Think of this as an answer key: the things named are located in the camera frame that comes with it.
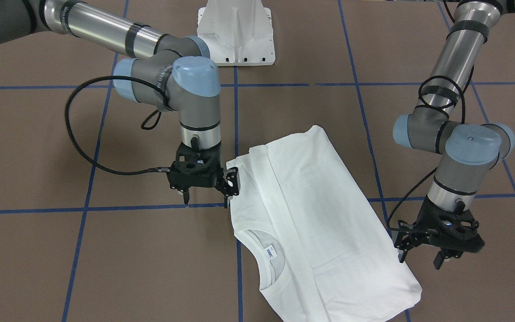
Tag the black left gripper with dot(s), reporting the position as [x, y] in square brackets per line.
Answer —
[403, 238]

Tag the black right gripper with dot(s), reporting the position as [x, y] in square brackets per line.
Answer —
[230, 181]

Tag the white long-sleeve printed shirt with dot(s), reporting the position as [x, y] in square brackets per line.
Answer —
[322, 253]

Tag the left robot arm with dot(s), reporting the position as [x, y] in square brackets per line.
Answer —
[468, 151]

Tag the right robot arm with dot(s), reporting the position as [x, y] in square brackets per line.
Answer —
[167, 72]

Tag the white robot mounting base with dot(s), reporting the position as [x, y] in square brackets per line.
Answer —
[237, 32]

